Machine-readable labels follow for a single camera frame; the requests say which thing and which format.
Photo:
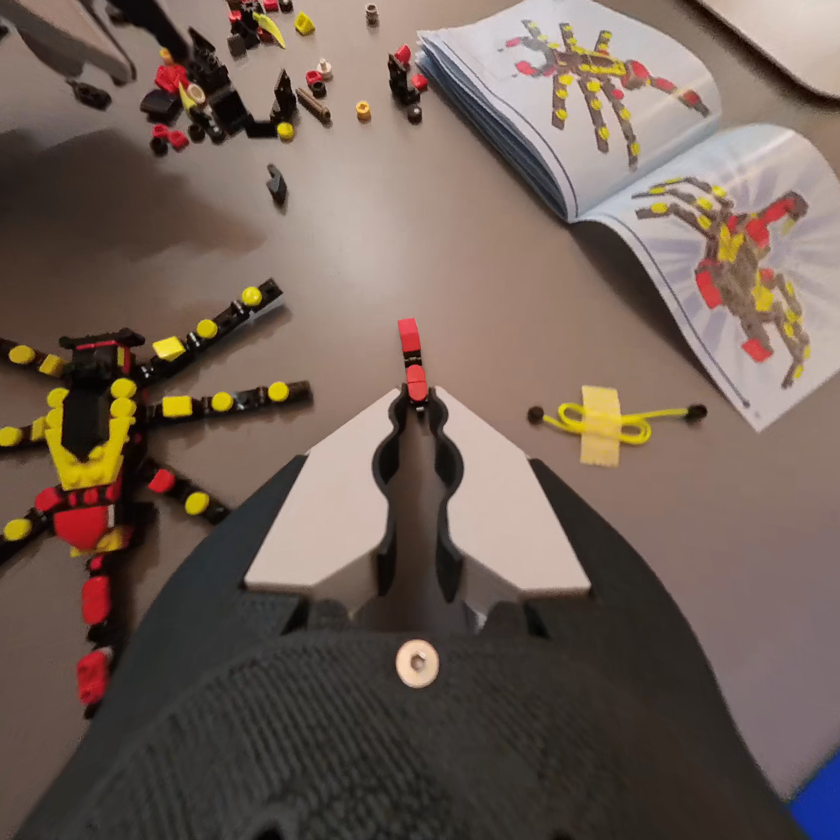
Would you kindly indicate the black yellow lego spider model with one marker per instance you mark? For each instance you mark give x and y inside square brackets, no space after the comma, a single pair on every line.
[92,433]

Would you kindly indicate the light blue instruction booklet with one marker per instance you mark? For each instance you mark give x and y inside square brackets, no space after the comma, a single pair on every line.
[630,131]

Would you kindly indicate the white desk stand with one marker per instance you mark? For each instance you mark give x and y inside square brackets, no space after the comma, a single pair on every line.
[787,33]

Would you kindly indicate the yellow tape piece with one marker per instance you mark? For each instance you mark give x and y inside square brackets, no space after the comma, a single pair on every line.
[600,453]

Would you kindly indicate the blue plastic bin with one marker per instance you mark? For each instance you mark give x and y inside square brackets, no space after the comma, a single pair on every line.
[817,807]

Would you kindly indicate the pile of lego pieces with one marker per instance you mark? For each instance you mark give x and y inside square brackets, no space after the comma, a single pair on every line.
[216,98]

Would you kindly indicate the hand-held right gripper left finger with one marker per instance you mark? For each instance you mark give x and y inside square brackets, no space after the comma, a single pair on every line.
[321,518]

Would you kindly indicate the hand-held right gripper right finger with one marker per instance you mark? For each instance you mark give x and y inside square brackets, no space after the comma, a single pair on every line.
[518,525]

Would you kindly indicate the red black lego leg piece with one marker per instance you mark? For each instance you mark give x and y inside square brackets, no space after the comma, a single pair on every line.
[410,341]

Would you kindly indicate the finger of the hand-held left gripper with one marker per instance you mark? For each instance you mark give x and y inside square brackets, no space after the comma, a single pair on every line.
[52,33]

